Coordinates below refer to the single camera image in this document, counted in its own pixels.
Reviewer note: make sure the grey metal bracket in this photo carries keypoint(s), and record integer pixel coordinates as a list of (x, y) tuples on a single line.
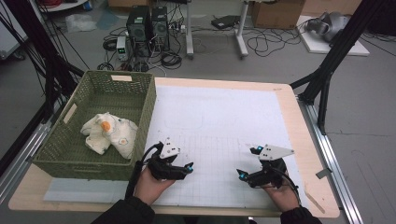
[(323, 173)]

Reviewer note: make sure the cream printed cloth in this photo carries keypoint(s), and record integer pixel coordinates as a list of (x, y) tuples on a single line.
[(121, 132)]

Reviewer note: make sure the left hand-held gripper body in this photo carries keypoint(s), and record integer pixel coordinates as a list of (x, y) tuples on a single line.
[(165, 169)]

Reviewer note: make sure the flat black device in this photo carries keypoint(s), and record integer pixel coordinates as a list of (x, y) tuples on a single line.
[(224, 21)]

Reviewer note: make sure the grey bench power supply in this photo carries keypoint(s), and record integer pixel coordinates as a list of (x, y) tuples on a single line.
[(122, 48)]

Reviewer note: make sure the wide black computer tower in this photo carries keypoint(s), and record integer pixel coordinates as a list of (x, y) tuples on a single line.
[(138, 31)]

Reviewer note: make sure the grey helmet-shaped device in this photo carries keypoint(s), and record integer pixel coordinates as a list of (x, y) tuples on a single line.
[(330, 25)]

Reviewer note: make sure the teal sheet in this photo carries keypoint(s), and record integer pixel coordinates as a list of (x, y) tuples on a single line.
[(107, 20)]

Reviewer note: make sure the large cardboard box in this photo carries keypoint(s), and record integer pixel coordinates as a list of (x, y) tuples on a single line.
[(277, 14)]

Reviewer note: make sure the white desk leg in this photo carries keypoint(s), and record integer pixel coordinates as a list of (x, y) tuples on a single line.
[(189, 31), (241, 34)]

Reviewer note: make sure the black metal stand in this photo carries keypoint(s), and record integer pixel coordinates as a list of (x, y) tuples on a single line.
[(339, 46)]

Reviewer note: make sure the white round table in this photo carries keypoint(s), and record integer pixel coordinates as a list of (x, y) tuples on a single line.
[(65, 5)]

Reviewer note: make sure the aluminium rail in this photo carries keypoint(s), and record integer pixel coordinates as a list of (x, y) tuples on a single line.
[(330, 155), (28, 149)]

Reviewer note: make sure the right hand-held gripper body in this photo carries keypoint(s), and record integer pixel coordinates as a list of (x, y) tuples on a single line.
[(267, 175)]

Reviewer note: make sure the white floor board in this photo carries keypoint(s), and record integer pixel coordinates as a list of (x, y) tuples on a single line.
[(317, 46)]

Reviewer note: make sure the person's right hand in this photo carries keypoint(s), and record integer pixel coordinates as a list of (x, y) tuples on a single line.
[(283, 197)]

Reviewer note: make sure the white grid mat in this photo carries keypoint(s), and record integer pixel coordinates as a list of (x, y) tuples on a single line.
[(218, 118)]

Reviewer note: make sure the narrow black computer tower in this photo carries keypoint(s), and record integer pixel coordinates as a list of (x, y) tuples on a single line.
[(160, 29)]

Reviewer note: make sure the clear plastic bag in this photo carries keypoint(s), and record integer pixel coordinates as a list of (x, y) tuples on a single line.
[(79, 22)]

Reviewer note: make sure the person's left hand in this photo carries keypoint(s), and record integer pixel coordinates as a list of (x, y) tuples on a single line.
[(152, 188)]

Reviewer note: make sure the green woven basket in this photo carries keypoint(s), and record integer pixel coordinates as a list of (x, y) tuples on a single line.
[(102, 93)]

